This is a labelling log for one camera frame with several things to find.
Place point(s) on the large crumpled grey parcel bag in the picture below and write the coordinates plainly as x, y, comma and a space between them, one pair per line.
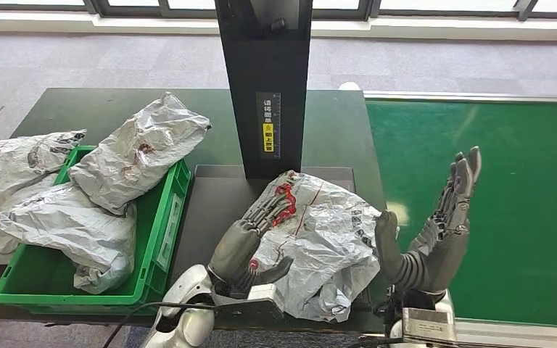
4, 168

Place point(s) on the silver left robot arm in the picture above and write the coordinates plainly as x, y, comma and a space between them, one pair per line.
187, 312

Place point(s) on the grey parcel bag brown stain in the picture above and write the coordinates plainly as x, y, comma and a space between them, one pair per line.
134, 149

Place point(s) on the green conveyor belt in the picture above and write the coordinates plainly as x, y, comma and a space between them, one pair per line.
499, 192

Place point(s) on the black inbound scanning machine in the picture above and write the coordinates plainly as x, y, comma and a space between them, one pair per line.
264, 72

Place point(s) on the grey parcel bag red lettering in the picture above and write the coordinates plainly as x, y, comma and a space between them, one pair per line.
67, 225

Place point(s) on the grey parcel bag red circle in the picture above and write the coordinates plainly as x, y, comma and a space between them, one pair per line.
326, 240

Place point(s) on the small white round cap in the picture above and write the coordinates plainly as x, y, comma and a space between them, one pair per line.
349, 86

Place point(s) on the green plastic crate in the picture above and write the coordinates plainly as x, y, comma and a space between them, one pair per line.
153, 230

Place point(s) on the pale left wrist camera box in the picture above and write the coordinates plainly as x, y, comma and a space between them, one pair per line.
254, 295

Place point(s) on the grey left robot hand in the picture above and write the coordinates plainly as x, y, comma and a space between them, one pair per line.
237, 249

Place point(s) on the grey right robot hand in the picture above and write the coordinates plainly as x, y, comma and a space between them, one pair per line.
437, 245

